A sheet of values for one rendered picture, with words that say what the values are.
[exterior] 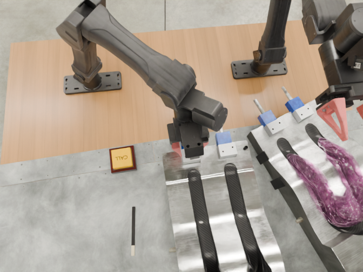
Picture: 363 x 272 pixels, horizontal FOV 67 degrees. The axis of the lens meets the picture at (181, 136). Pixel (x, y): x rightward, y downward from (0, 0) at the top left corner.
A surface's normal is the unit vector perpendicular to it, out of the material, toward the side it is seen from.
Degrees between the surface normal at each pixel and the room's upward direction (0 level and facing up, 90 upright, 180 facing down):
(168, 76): 17
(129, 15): 0
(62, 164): 0
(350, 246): 0
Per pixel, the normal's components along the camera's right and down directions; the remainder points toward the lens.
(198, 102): -0.26, -0.46
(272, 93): 0.02, -0.30
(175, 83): 0.26, -0.14
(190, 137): -0.09, -0.67
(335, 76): -0.99, 0.10
